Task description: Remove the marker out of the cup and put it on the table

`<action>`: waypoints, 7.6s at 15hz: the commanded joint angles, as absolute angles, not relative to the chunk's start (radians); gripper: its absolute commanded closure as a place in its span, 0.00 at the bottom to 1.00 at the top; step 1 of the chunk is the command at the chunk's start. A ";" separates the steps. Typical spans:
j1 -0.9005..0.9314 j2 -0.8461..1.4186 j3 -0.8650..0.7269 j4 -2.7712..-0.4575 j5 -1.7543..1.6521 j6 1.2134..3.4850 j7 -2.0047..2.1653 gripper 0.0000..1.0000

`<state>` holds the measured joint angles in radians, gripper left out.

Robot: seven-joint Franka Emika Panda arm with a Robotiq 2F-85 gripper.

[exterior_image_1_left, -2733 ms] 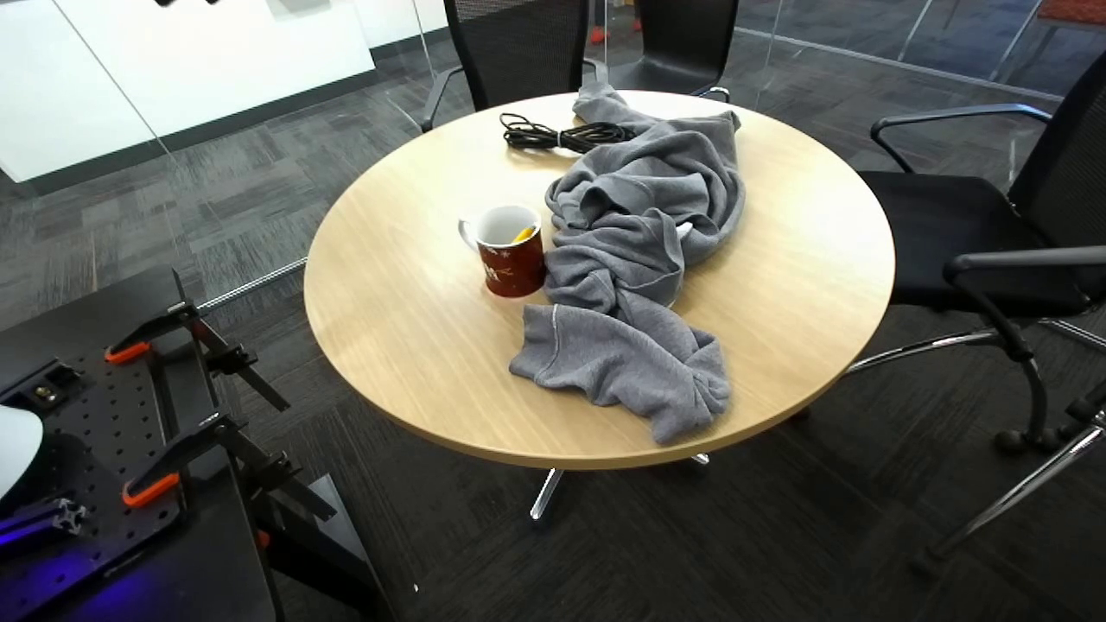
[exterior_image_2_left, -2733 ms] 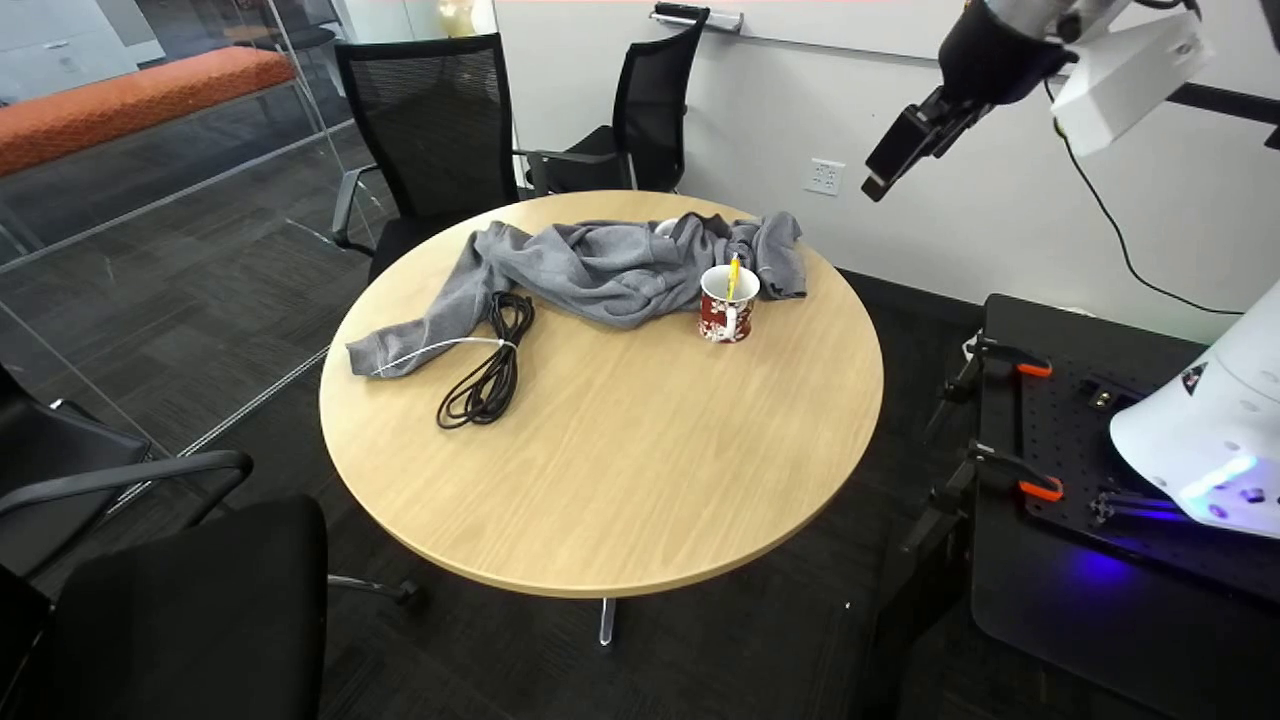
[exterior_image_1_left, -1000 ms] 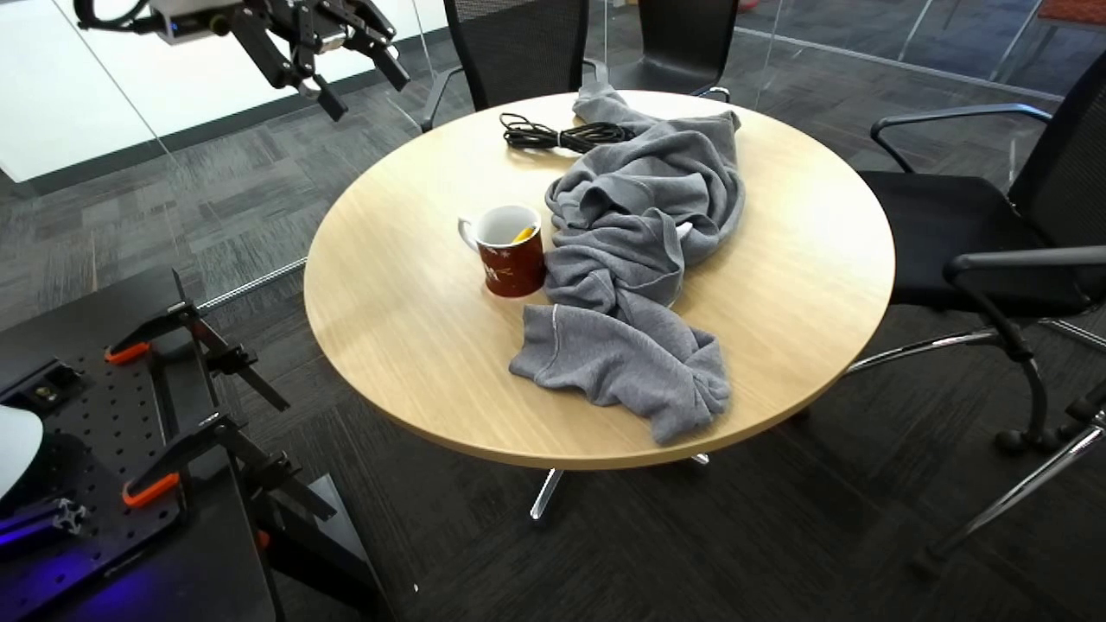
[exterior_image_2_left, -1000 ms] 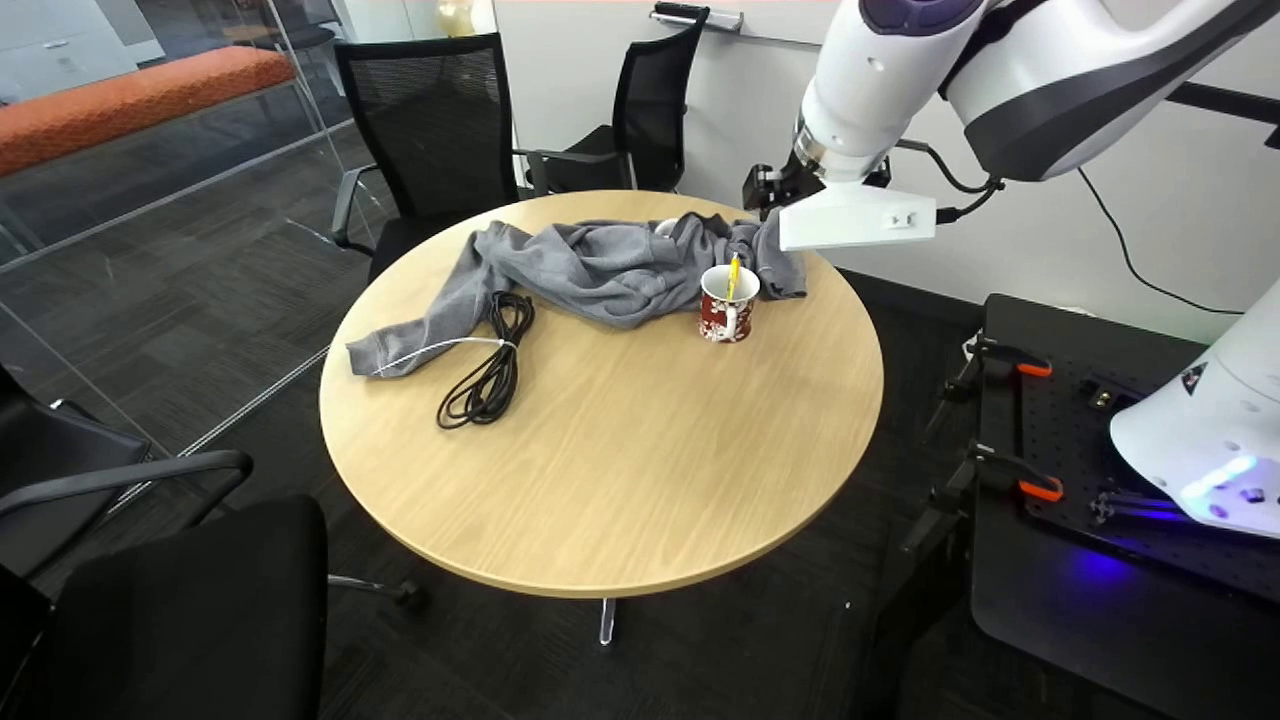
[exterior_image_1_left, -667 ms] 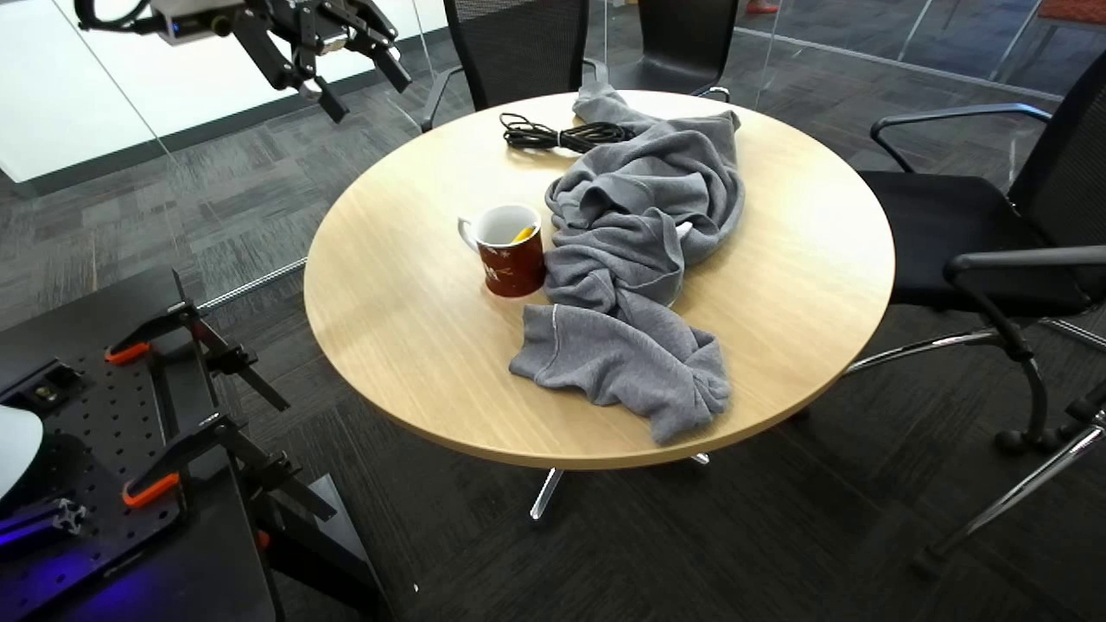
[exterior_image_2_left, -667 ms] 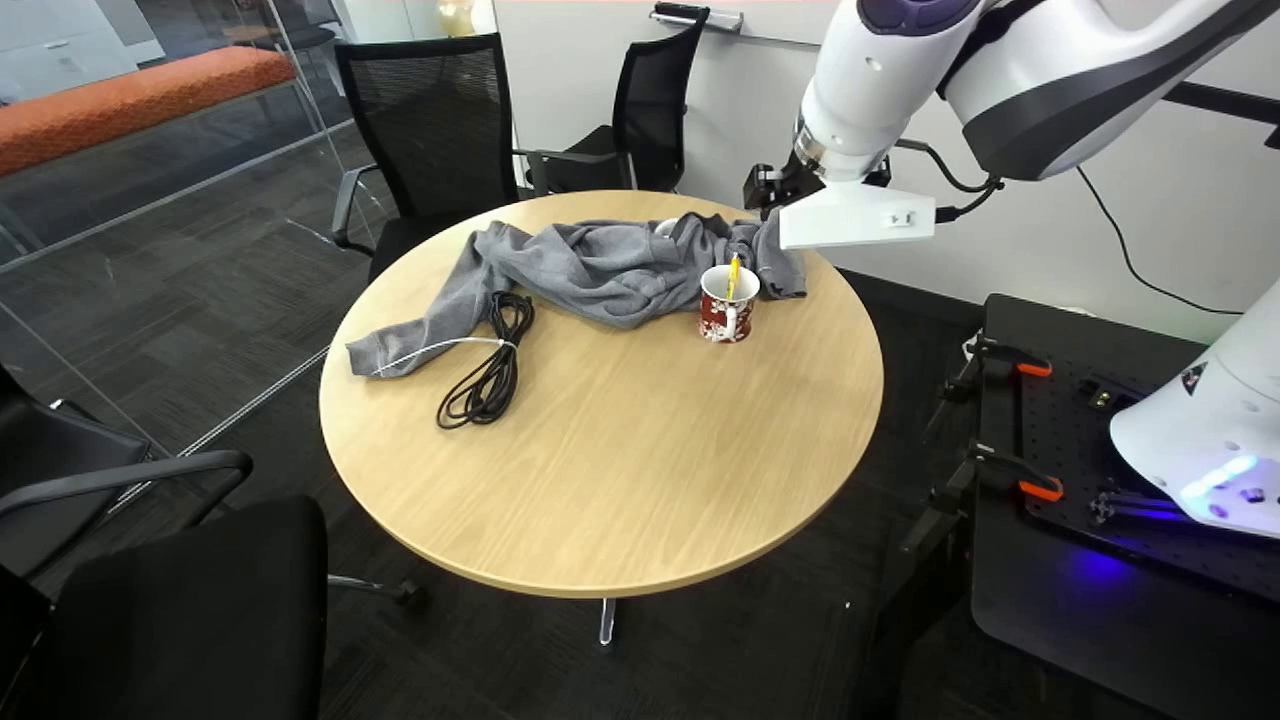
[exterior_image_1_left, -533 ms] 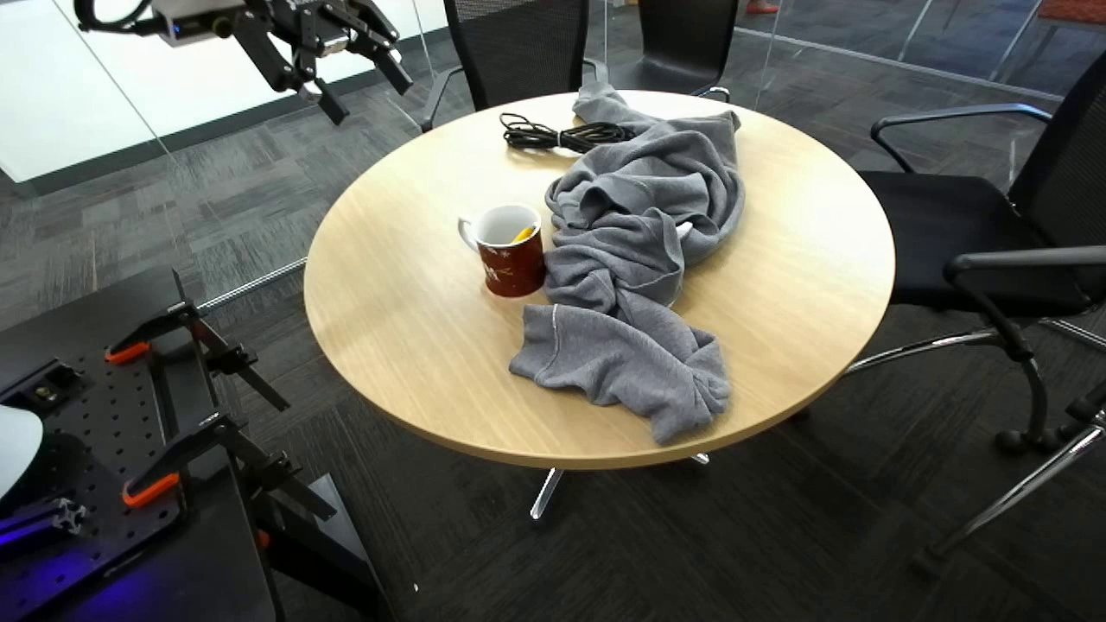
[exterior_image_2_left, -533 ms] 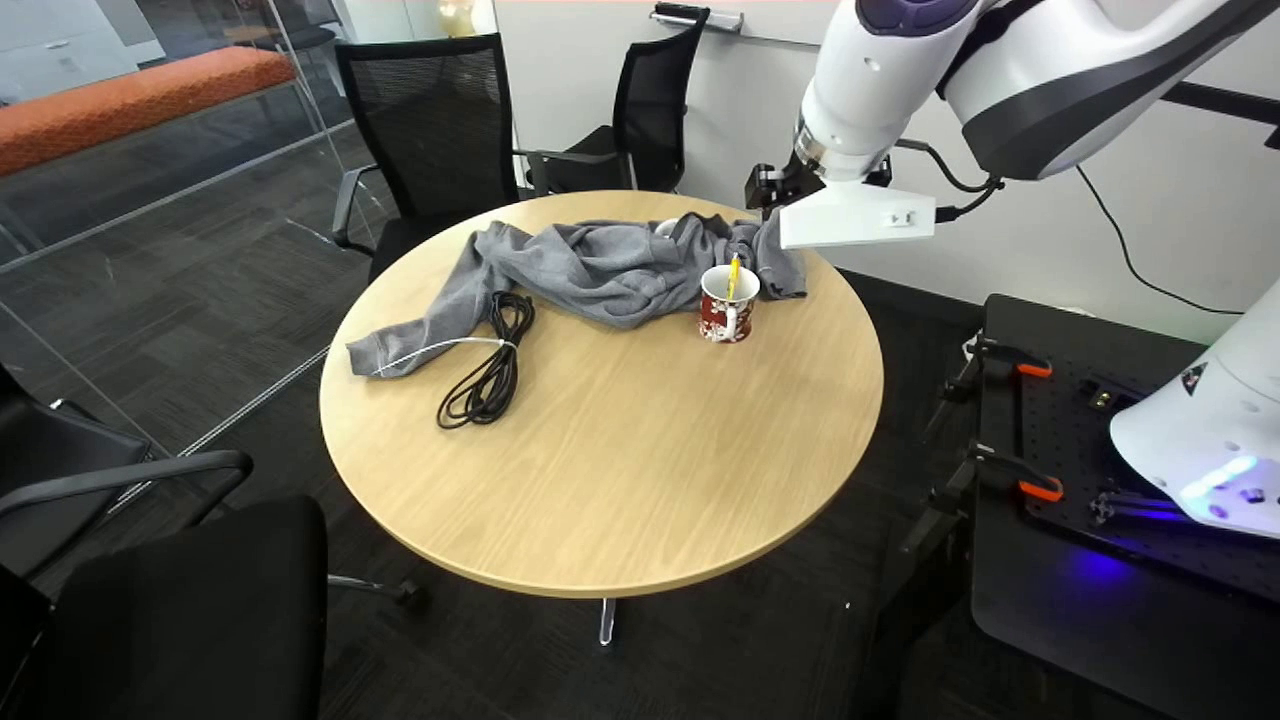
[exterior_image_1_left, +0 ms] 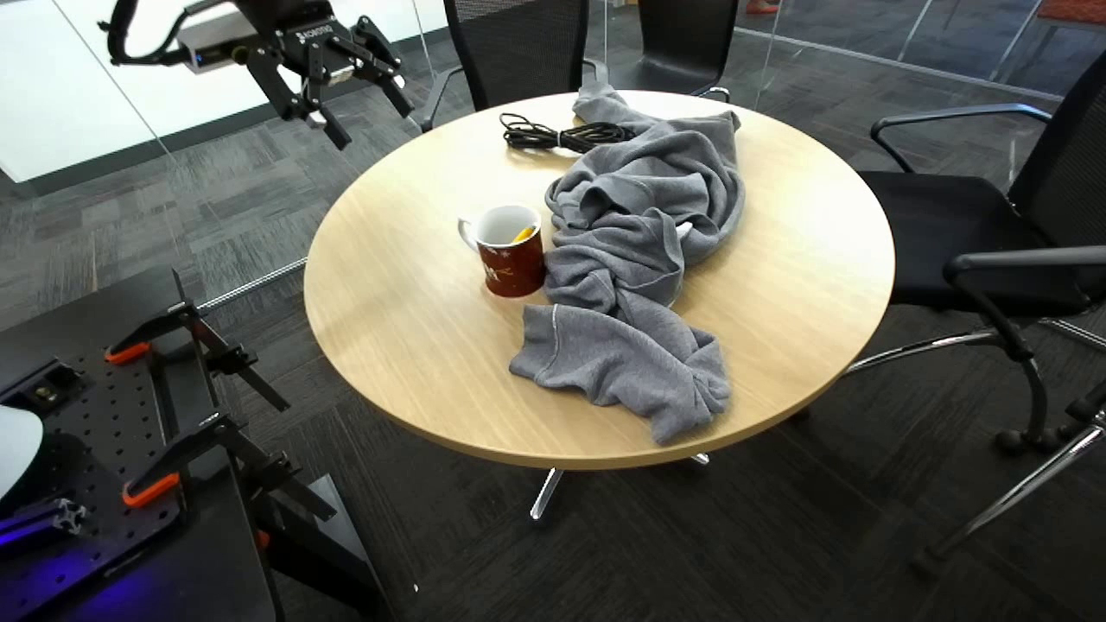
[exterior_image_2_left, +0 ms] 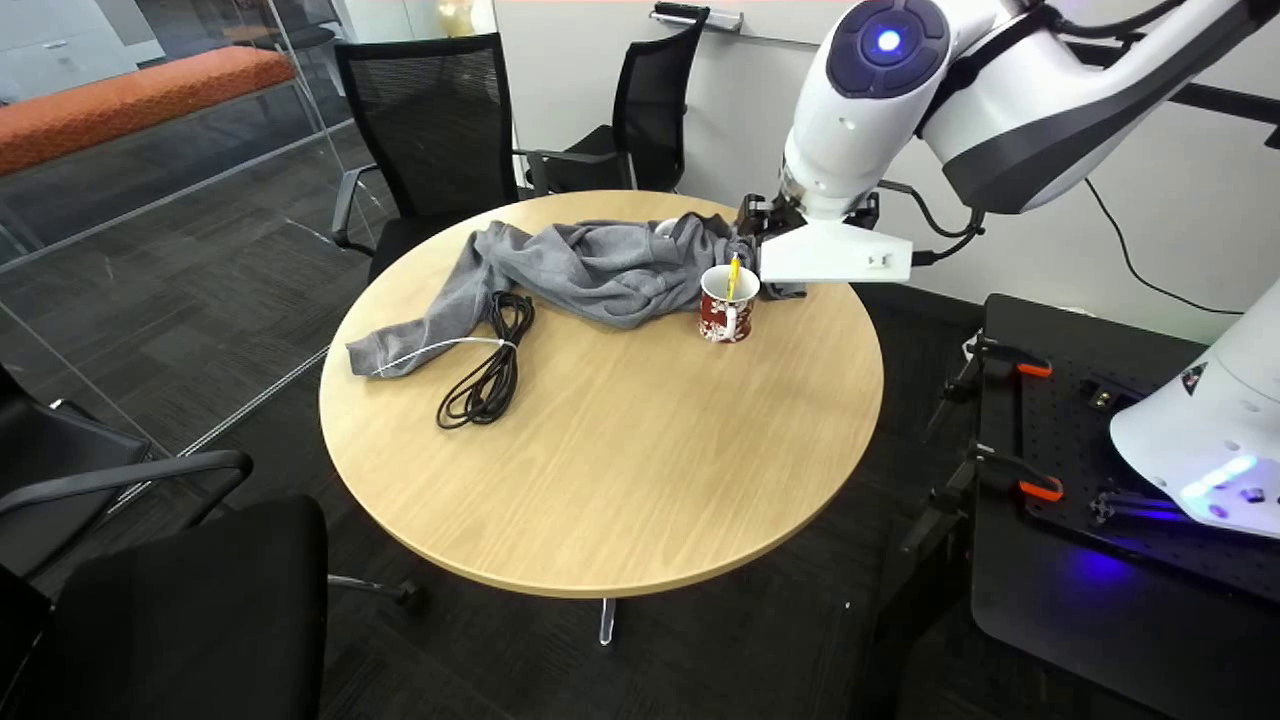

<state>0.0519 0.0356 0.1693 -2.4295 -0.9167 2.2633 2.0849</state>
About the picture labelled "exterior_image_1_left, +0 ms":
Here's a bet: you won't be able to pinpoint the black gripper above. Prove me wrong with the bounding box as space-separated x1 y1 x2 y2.
236 0 414 152

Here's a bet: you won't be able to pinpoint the black mesh office chair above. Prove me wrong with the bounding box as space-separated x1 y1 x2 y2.
842 48 1106 459
914 395 1106 578
635 0 744 98
441 0 593 112

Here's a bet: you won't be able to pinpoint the red white patterned mug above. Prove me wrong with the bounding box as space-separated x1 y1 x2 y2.
456 202 554 299

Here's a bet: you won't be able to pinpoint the black robot wiring harness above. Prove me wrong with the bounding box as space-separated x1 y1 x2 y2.
96 0 196 68

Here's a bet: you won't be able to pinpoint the grey hoodie garment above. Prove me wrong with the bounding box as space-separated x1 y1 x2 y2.
508 61 745 449

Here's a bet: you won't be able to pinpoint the black robot mounting cart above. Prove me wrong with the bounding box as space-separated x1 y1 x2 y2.
0 269 393 622

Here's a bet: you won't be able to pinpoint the chrome table legs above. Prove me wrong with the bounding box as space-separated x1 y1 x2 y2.
526 449 714 524

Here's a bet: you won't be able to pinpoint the orange upholstered bench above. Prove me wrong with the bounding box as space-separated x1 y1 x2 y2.
1032 0 1106 27

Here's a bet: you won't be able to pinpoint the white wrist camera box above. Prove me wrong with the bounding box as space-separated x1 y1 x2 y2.
177 2 263 68

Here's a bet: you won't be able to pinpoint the black coiled cable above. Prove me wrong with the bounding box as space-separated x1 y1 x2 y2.
495 108 638 154

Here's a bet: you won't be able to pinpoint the black clamp orange handle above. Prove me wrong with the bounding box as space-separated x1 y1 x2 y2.
116 412 340 524
99 269 293 415

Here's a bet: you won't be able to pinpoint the small black mounting bracket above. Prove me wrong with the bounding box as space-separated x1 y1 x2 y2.
0 357 83 422

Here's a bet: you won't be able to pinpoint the aluminium extrusion bracket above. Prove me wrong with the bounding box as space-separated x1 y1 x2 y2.
0 495 90 552

